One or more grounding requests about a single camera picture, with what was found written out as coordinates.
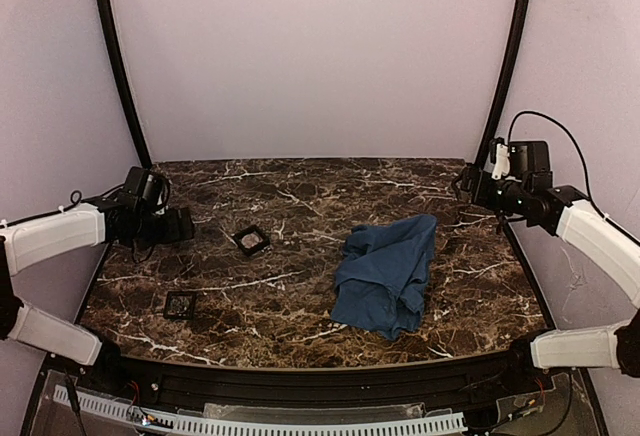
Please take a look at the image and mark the colourful floral round brooch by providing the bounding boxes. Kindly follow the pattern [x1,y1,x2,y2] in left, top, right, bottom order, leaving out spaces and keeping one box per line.
[167,296,191,314]

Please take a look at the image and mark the blue garment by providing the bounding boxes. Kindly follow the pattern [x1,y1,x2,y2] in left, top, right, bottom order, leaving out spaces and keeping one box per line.
[330,214,437,341]

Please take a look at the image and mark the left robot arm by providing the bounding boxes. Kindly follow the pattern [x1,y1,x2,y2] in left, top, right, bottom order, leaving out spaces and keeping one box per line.
[1,167,195,367]

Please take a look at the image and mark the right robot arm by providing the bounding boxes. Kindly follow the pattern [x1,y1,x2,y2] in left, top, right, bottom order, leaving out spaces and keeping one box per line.
[451,138,639,378]

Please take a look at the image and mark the black square box upper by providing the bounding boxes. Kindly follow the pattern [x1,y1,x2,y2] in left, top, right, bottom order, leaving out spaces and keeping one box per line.
[232,225,270,257]

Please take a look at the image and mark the black square box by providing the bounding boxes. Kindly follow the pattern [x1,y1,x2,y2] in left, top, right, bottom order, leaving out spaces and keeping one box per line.
[232,225,270,257]
[163,291,197,320]

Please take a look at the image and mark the black square box lower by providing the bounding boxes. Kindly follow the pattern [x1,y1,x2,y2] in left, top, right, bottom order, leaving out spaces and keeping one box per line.
[163,291,197,320]

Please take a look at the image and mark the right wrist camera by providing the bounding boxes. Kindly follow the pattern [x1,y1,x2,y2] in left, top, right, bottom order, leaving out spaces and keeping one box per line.
[489,137,514,180]

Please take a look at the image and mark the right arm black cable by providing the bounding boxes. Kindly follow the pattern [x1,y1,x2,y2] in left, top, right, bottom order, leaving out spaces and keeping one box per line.
[507,109,640,247]

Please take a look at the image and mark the black front rail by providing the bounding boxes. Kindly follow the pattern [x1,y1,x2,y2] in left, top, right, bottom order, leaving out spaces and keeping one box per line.
[77,351,552,411]

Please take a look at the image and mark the white slotted cable duct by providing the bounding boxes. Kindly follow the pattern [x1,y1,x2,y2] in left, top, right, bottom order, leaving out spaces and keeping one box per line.
[78,391,468,436]

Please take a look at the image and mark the right black frame post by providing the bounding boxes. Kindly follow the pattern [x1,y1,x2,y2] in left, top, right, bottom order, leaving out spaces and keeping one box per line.
[474,0,530,169]

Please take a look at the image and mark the black frame post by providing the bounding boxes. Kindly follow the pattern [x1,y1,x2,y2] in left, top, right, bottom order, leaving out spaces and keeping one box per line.
[96,0,153,169]
[474,0,530,169]

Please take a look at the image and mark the left black frame post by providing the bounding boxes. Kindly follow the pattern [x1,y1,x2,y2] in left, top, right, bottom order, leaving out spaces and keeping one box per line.
[96,0,153,169]

